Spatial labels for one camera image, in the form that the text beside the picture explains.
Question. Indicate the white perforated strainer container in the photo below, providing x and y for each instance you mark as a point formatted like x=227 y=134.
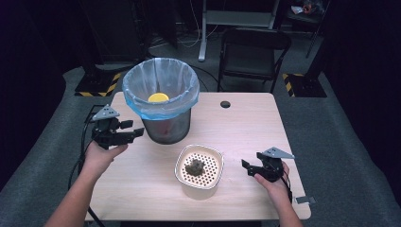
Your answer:
x=199 y=186

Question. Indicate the person's left hand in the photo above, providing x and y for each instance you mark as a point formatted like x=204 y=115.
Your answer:
x=97 y=159

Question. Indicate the black mesh trash bin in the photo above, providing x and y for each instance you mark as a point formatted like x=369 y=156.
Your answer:
x=170 y=130

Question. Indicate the red chip can yellow lid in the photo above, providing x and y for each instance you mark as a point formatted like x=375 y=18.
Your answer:
x=158 y=97

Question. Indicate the black folding chair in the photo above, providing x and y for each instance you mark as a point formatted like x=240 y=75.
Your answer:
x=252 y=60

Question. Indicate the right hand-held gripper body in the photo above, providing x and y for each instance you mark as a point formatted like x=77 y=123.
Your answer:
x=272 y=167

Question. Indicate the translucent blue bin liner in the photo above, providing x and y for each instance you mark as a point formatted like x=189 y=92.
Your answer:
x=160 y=110

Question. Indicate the dark equipment cabinet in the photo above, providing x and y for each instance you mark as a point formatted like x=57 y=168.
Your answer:
x=116 y=31

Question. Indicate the grey tape strip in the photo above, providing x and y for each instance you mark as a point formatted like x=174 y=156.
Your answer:
x=305 y=200

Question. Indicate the person's right hand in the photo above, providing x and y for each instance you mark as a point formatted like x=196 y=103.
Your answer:
x=277 y=189

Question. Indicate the hazard striped base plate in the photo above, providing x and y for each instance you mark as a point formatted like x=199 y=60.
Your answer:
x=97 y=86
x=307 y=86

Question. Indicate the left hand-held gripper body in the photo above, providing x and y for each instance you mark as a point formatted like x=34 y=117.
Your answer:
x=105 y=134

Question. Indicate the wet tea leaves clump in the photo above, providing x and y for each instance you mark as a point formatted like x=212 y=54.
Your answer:
x=195 y=167

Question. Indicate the white desk frame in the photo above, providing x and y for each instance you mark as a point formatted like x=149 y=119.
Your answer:
x=236 y=18

